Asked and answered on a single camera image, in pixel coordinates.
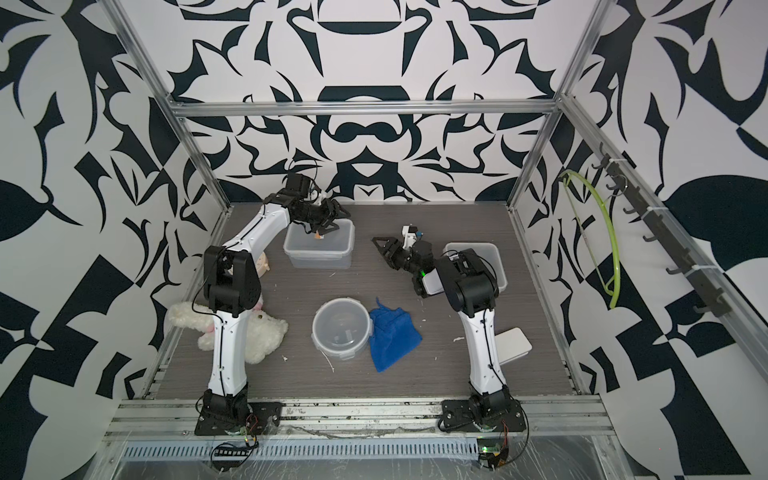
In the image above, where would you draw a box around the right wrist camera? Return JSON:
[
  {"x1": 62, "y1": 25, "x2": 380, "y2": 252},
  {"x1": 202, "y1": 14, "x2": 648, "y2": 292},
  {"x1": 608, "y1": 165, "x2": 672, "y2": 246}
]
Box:
[{"x1": 402, "y1": 225, "x2": 422, "y2": 250}]

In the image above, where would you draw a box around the black wall hook rack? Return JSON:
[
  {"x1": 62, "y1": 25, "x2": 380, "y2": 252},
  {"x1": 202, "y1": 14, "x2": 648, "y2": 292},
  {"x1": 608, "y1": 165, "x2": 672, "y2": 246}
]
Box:
[{"x1": 594, "y1": 145, "x2": 733, "y2": 318}]

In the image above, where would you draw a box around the square clear lunch box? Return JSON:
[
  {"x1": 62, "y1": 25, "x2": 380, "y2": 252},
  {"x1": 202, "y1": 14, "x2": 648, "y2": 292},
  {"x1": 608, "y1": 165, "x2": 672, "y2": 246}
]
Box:
[{"x1": 443, "y1": 242, "x2": 508, "y2": 293}]

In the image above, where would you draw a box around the green bow saw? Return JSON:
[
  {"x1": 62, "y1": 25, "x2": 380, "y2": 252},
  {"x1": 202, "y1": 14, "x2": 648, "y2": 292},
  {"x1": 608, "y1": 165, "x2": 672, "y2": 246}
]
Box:
[{"x1": 559, "y1": 169, "x2": 622, "y2": 310}]

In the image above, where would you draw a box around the round clear lunch box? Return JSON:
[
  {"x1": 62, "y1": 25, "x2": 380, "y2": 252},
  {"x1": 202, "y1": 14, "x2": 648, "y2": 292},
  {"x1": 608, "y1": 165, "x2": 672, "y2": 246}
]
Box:
[{"x1": 311, "y1": 298, "x2": 373, "y2": 361}]

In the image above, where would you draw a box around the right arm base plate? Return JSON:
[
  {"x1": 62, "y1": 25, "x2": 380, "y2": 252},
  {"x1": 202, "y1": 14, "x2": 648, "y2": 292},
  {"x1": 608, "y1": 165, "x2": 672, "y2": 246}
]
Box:
[{"x1": 437, "y1": 399, "x2": 528, "y2": 433}]

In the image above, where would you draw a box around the white flat box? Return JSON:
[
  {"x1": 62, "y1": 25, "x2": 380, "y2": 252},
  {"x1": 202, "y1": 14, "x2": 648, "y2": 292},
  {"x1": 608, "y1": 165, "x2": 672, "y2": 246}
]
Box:
[{"x1": 495, "y1": 327, "x2": 532, "y2": 365}]

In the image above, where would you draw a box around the blue microfiber cloth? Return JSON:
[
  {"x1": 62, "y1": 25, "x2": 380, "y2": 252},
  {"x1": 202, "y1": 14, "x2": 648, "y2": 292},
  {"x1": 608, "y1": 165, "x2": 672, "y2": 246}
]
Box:
[{"x1": 369, "y1": 299, "x2": 422, "y2": 373}]

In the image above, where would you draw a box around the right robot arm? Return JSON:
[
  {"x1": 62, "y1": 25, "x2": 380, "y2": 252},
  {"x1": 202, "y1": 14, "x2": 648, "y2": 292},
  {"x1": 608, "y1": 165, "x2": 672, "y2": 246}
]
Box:
[{"x1": 372, "y1": 236, "x2": 512, "y2": 422}]

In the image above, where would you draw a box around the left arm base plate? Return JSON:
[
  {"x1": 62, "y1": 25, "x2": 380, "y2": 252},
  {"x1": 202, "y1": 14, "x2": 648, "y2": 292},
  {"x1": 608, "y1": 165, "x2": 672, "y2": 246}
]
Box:
[{"x1": 194, "y1": 402, "x2": 284, "y2": 437}]

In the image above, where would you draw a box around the tall rectangular clear lunch box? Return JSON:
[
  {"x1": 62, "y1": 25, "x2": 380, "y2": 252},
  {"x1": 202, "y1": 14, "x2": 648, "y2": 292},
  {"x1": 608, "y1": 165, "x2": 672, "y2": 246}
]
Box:
[{"x1": 283, "y1": 219, "x2": 355, "y2": 270}]

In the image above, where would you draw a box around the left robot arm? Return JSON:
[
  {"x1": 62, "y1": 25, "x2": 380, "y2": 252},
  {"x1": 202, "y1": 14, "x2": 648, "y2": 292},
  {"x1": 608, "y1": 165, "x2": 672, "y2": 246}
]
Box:
[{"x1": 202, "y1": 191, "x2": 351, "y2": 424}]

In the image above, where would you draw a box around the white plush toy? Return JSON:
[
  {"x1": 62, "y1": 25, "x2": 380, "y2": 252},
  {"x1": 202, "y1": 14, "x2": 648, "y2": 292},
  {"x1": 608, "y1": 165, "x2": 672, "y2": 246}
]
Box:
[{"x1": 165, "y1": 294, "x2": 289, "y2": 365}]

